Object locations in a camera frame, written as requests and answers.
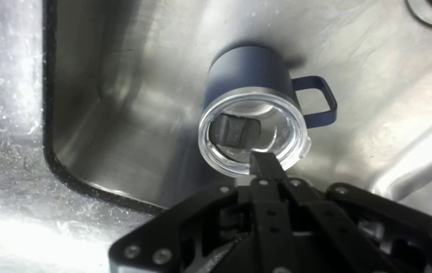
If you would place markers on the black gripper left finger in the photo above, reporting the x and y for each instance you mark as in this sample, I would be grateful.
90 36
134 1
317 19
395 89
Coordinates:
270 232

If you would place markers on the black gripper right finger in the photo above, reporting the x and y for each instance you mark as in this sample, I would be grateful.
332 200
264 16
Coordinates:
346 227

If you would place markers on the stainless steel sink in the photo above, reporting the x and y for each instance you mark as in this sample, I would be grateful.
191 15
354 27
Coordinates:
125 100

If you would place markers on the navy blue metal mug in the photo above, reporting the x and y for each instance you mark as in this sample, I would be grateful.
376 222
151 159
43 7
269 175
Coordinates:
251 68

